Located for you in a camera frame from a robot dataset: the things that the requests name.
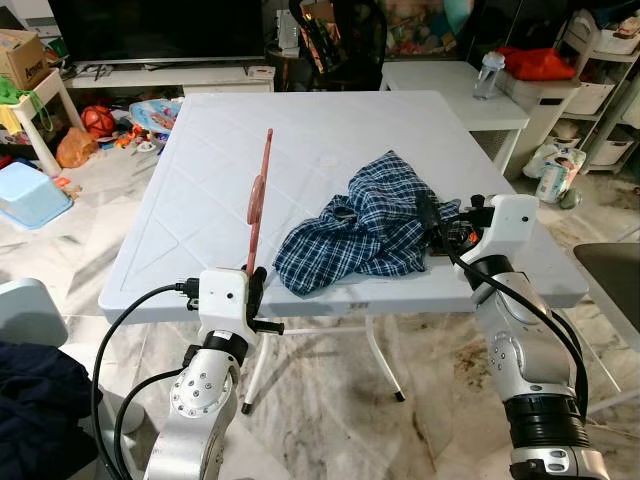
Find white television console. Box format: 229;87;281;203
60;62;276;96

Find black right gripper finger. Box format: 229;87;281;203
415;190;443;253

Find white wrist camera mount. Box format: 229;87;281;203
197;268;251;339
480;194;541;263

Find brown cardboard box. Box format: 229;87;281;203
0;28;53;91

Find orange plastic bag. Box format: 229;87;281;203
55;128;99;169

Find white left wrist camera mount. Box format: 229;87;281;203
197;268;251;339

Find pale grey seat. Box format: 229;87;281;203
0;278;69;346

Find white low side table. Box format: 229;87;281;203
380;60;531;176

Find black flat television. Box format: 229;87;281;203
48;0;268;67

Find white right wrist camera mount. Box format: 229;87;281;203
480;194;541;263

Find black mesh chair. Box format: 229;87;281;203
288;0;388;93

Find red toy ball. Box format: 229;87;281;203
80;105;116;139

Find white plastic folding table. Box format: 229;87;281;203
98;88;591;416

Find dark navy garment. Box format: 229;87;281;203
0;340;101;480

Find white storage shelf unit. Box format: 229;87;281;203
500;8;640;171

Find light blue plastic basin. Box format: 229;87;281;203
0;162;76;231

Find pink plastic clothes hanger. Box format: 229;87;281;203
243;128;275;277

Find grey chair with dark seat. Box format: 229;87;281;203
572;240;640;351

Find colourful round toy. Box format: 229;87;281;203
128;97;184;136

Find clear plastic water bottle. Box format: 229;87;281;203
473;52;507;101

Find white wooden stand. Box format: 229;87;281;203
0;70;83;178

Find white bag with packages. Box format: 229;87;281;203
525;140;588;208

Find blue plaid shirt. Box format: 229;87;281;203
273;150;471;298

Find red cloth bag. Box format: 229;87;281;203
497;45;578;82

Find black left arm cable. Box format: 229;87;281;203
90;280;201;480

